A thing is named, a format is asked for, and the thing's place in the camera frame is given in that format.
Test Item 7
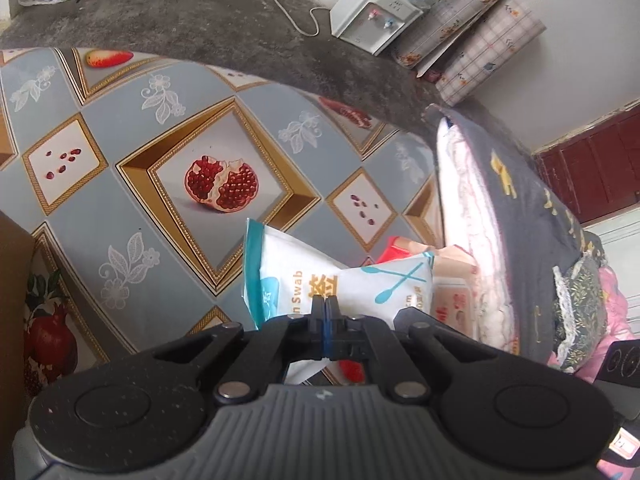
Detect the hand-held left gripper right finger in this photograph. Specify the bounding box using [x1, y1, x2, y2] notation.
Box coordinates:
[325, 296, 497, 400]

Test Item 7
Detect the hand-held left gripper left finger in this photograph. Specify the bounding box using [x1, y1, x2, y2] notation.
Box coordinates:
[152, 296, 327, 402]

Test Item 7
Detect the white teal cotton swab packet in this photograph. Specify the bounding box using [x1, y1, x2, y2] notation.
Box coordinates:
[243, 218, 436, 387]

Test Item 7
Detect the cardboard box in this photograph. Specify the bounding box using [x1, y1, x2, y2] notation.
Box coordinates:
[0, 211, 37, 428]

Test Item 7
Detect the pink cloth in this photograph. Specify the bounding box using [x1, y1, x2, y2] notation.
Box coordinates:
[546, 265, 640, 387]

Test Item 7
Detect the dark floral lace pillow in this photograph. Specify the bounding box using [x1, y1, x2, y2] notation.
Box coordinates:
[551, 254, 609, 374]

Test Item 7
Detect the pink wet wipes pack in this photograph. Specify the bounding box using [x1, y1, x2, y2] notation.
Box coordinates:
[375, 235, 483, 344]

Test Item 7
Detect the grey folded quilt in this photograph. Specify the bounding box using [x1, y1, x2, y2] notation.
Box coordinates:
[422, 102, 609, 362]

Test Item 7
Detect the dark red door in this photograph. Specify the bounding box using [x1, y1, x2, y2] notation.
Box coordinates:
[531, 105, 640, 224]

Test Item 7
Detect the pomegranate printed floor mat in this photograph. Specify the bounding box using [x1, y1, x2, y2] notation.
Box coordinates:
[0, 47, 451, 402]

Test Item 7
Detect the white water dispenser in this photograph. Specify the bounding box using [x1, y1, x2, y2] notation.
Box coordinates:
[330, 0, 429, 57]

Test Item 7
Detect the checked rolled mat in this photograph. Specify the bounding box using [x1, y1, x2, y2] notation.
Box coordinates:
[434, 0, 547, 107]

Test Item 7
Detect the floral rolled mat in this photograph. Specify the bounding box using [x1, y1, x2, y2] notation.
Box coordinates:
[390, 0, 514, 69]

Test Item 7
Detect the white power cable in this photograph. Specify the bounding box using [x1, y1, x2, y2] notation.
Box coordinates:
[211, 0, 332, 37]

